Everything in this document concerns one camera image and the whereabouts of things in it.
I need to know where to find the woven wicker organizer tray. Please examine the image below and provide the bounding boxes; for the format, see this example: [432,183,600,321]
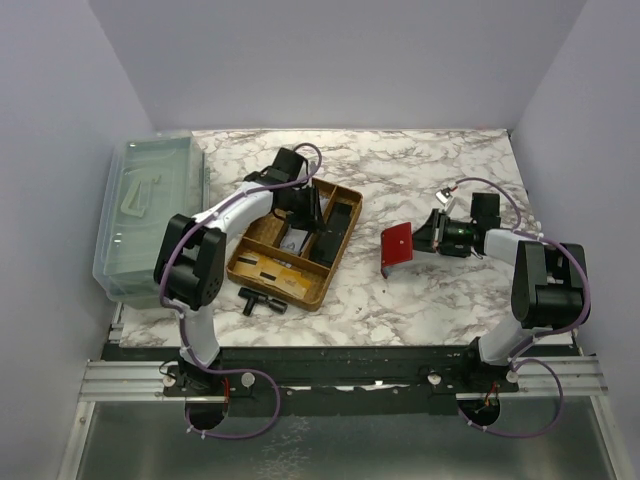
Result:
[227,179,363,312]

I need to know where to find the aluminium frame rail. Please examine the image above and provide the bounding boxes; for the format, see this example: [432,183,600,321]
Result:
[79,361,185,402]

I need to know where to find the red card holder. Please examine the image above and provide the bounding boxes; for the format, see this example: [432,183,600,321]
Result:
[380,222,413,279]

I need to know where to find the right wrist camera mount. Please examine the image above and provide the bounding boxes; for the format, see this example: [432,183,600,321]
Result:
[435,186,458,214]

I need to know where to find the black T-shaped tool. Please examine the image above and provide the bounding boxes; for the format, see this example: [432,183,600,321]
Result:
[238,287,288,316]

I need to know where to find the purple cable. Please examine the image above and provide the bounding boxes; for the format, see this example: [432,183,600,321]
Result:
[442,177,596,439]
[159,143,324,441]

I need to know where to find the black card holder in tray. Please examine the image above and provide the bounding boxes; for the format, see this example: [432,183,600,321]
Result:
[309,202,353,268]

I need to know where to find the gold cards in tray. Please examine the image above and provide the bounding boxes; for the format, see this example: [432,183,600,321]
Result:
[232,252,311,299]

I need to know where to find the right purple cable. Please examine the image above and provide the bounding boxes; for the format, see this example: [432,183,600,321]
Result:
[442,177,596,439]

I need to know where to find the clear plastic storage box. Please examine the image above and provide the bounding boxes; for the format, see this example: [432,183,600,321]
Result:
[92,130,209,309]

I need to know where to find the silver cards in tray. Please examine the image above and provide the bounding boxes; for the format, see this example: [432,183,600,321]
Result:
[279,227,311,255]

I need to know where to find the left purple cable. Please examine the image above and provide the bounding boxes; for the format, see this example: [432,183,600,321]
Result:
[159,143,324,441]

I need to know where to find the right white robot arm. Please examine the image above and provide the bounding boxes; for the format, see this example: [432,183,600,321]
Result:
[412,193,591,366]

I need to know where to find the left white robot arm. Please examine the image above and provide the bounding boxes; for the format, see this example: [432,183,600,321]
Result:
[153,142,326,371]

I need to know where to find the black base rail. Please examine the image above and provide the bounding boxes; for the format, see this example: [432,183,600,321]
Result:
[100,344,590,417]

